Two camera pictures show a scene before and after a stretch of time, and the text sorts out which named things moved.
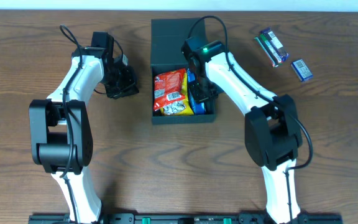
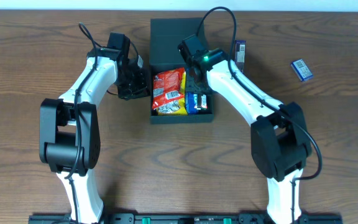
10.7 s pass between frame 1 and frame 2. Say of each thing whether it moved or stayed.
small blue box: stayed
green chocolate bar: moved
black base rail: stayed
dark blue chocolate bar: moved
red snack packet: stayed
